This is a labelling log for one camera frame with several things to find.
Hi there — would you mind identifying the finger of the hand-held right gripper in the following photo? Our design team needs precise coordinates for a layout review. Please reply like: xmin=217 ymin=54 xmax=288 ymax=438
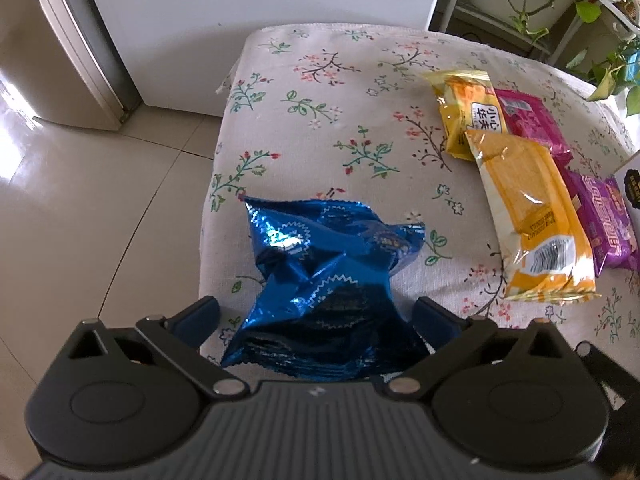
xmin=574 ymin=341 xmax=633 ymax=411

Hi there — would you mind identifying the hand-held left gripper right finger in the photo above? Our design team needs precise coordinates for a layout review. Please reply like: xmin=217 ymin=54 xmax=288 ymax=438
xmin=382 ymin=296 xmax=569 ymax=402

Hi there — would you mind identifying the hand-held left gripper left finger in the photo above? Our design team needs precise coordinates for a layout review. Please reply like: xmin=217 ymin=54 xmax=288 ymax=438
xmin=66 ymin=295 xmax=251 ymax=402

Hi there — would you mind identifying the blue foil snack bag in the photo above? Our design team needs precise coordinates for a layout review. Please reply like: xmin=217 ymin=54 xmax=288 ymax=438
xmin=220 ymin=194 xmax=431 ymax=381

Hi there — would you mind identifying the long orange snack packet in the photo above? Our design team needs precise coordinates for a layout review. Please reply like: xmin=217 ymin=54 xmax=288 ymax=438
xmin=465 ymin=128 xmax=601 ymax=303

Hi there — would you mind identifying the purple snack packet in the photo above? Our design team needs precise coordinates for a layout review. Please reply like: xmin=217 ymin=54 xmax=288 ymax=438
xmin=562 ymin=167 xmax=640 ymax=271

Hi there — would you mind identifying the small yellow waffle packet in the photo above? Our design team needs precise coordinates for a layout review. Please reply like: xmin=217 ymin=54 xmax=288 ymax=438
xmin=422 ymin=70 xmax=511 ymax=162

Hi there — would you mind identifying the cardboard box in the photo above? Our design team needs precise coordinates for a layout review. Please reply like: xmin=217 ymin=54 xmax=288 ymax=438
xmin=612 ymin=150 xmax=640 ymax=196

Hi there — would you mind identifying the pink snack packet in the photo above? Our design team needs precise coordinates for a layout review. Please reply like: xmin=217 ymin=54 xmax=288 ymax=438
xmin=494 ymin=88 xmax=573 ymax=166

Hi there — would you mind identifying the floral table cloth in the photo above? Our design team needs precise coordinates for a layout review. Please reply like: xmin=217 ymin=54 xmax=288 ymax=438
xmin=197 ymin=22 xmax=640 ymax=480

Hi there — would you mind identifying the silver refrigerator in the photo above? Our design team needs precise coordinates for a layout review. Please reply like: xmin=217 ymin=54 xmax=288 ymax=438
xmin=0 ymin=0 xmax=143 ymax=133

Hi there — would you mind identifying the white chest freezer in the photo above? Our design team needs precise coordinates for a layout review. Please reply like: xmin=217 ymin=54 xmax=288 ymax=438
xmin=82 ymin=0 xmax=451 ymax=116

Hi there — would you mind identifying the green pothos plant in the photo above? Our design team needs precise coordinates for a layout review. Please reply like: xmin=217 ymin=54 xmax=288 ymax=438
xmin=475 ymin=0 xmax=640 ymax=103

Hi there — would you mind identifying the white metal plant rack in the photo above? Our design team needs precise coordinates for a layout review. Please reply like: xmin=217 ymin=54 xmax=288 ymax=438
xmin=437 ymin=0 xmax=640 ymax=61

